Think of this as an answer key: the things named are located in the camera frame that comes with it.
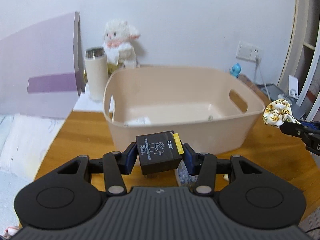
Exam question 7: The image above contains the beige plastic storage basket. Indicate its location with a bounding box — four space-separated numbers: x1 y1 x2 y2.
104 66 265 155

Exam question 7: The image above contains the yellow tissue pack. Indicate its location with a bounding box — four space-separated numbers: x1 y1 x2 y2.
107 62 125 76

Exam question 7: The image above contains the white phone stand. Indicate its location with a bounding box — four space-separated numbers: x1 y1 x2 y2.
278 75 299 100

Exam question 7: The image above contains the white wall switch socket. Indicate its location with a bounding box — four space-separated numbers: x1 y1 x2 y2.
236 41 263 62

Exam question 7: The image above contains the white wooden shelf frame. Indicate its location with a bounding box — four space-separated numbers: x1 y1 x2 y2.
278 0 319 121

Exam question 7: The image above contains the lilac bed headboard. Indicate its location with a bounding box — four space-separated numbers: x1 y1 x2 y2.
1 12 85 119

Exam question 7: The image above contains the white plush lamb toy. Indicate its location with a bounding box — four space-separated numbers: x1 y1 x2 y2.
103 20 140 69

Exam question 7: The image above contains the white bed pillow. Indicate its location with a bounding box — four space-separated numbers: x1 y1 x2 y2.
1 114 65 235

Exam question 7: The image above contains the blue cartoon figurine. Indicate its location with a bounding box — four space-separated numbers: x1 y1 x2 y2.
229 63 241 78

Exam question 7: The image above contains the beige hair clip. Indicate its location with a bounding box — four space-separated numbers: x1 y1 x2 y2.
223 174 229 181

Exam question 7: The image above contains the black charger box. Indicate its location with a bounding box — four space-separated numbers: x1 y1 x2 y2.
136 131 184 175

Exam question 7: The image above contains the blue white patterned box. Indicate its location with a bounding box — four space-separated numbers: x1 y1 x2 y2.
175 161 198 190

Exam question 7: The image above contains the white charger cable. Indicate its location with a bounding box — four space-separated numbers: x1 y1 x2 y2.
253 55 272 100

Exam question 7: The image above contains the yellow floral scrunchie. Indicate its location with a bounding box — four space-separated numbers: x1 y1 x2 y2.
263 99 300 127

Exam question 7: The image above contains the cream thermos bottle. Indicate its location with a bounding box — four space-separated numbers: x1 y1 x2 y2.
85 47 108 101

